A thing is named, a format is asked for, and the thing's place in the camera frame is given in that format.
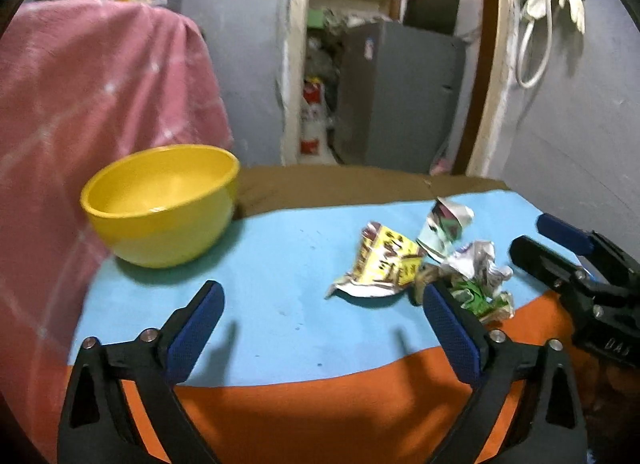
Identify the green leafy scrap wrapper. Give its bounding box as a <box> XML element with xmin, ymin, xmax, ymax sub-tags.
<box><xmin>450</xmin><ymin>280</ymin><xmax>515</xmax><ymax>324</ymax></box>

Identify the small white green wrapper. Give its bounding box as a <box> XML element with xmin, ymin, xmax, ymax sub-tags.
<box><xmin>416</xmin><ymin>198</ymin><xmax>475</xmax><ymax>262</ymax></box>

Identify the brown potato piece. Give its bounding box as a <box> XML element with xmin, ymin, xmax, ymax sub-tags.
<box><xmin>410</xmin><ymin>263</ymin><xmax>440</xmax><ymax>307</ymax></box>

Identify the yellow snack wrapper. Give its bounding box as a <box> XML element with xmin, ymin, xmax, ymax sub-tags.
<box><xmin>326</xmin><ymin>221</ymin><xmax>426</xmax><ymax>299</ymax></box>

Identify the grey washing machine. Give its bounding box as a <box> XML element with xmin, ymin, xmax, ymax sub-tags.
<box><xmin>334</xmin><ymin>20</ymin><xmax>465</xmax><ymax>173</ymax></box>

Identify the striped fleece table cover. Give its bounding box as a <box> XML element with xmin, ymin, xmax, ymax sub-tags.
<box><xmin>64</xmin><ymin>163</ymin><xmax>601</xmax><ymax>464</ymax></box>

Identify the yellow plastic bowl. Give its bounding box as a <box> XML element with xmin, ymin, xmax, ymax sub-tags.
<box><xmin>79</xmin><ymin>144</ymin><xmax>241</xmax><ymax>269</ymax></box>

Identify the black monitor screen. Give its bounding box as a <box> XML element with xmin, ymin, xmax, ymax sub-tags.
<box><xmin>402</xmin><ymin>0</ymin><xmax>460</xmax><ymax>36</ymax></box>

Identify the red white rice sack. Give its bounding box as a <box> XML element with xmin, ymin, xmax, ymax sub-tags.
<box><xmin>299</xmin><ymin>77</ymin><xmax>328</xmax><ymax>156</ymax></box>

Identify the green box on shelf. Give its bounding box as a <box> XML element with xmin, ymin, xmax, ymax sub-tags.
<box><xmin>307</xmin><ymin>8</ymin><xmax>326</xmax><ymax>29</ymax></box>

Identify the pink checked cloth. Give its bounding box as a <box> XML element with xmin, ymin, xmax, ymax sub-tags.
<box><xmin>1</xmin><ymin>0</ymin><xmax>232</xmax><ymax>460</ymax></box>

